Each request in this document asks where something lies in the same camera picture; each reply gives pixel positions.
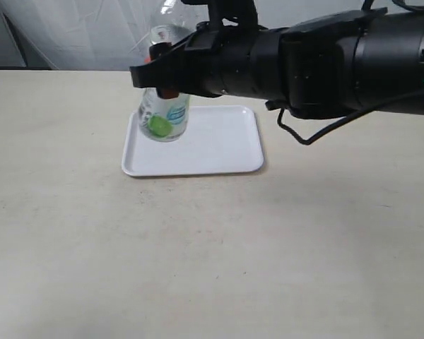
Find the white plastic tray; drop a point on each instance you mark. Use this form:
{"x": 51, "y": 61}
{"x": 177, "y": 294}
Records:
{"x": 221, "y": 139}

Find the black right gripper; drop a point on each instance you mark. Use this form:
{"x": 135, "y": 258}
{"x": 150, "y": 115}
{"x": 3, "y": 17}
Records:
{"x": 212, "y": 61}

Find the clear lime drink bottle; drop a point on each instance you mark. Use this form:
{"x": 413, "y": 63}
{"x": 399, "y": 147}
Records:
{"x": 165, "y": 119}

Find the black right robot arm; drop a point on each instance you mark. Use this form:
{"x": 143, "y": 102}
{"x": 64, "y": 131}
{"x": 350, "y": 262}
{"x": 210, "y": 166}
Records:
{"x": 324, "y": 68}

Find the white backdrop curtain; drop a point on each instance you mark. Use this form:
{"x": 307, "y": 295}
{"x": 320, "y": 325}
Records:
{"x": 73, "y": 35}

